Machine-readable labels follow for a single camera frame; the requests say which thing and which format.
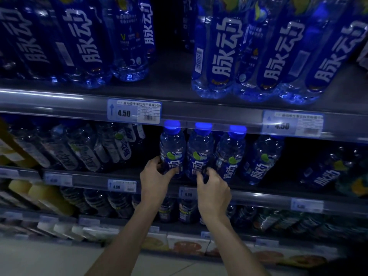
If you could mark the person's left hand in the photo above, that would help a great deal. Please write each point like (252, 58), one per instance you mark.
(152, 186)

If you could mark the person's right hand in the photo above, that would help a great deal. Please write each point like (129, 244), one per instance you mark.
(214, 198)

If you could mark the person's left thumb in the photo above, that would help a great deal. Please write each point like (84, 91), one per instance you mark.
(170, 173)

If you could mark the person's right thumb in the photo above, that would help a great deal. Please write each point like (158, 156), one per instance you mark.
(200, 178)

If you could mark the small blue drink bottle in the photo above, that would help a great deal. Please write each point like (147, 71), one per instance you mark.
(231, 152)
(325, 172)
(200, 146)
(263, 158)
(172, 145)

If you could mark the person's left forearm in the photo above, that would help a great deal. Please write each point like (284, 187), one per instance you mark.
(129, 241)

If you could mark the person's right forearm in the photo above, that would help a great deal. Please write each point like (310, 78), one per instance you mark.
(230, 247)

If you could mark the blue white price tag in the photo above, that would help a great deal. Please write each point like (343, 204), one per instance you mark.
(57, 179)
(122, 186)
(89, 221)
(126, 112)
(307, 205)
(287, 125)
(8, 173)
(187, 194)
(266, 242)

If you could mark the grey metal shelf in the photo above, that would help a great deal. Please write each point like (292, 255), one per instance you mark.
(201, 114)
(258, 198)
(172, 228)

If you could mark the row of orange-print boxes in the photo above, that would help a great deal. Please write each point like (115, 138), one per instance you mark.
(189, 245)

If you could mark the row of dark drink bottles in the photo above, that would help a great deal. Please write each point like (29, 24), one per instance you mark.
(97, 201)

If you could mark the row of clear white-label bottles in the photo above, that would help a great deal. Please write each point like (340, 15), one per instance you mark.
(83, 149)

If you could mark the row of green-label bottles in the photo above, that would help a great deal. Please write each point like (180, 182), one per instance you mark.
(287, 219)

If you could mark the row of white cartons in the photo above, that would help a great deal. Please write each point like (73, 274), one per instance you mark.
(86, 231)

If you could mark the group of pale yellow bottles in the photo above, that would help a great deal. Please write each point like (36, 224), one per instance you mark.
(49, 196)

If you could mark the row of large blue bottles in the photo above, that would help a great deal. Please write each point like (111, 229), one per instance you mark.
(227, 54)

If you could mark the yellow-green drink bottle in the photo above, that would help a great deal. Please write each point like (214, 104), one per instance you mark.
(356, 183)

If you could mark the group of yellow drink bottles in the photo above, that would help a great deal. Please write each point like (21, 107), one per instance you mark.
(11, 152)

